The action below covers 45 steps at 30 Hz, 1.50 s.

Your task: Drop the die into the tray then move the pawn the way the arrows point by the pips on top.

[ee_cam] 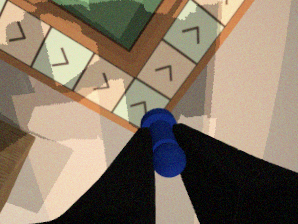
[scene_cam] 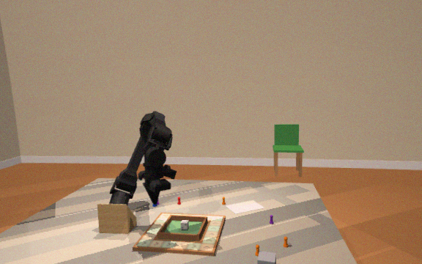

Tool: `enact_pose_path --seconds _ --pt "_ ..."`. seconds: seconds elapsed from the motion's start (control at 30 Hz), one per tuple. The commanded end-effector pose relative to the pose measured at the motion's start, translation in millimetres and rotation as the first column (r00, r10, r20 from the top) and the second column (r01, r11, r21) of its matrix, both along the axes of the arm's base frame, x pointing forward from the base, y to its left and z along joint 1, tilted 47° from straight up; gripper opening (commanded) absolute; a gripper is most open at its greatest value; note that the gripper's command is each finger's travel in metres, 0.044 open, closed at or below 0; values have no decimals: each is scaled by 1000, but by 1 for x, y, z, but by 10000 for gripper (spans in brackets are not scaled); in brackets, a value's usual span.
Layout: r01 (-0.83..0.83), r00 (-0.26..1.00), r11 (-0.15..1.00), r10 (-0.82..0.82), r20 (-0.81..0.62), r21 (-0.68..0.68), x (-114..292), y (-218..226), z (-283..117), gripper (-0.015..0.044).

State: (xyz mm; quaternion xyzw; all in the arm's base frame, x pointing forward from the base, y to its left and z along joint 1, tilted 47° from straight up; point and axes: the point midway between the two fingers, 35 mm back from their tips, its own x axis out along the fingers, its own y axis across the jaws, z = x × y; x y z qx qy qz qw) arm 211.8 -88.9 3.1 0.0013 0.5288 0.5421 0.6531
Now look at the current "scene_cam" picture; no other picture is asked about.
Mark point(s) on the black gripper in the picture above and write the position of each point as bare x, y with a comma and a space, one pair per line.
153, 183

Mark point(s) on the white die with black pips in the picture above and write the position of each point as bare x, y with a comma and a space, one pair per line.
185, 224

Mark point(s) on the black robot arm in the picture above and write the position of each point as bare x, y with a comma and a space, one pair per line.
155, 138

